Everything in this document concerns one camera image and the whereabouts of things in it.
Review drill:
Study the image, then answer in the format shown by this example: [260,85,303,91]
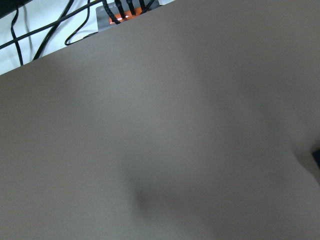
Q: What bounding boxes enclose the black t-shirt with logo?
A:
[312,150,320,165]

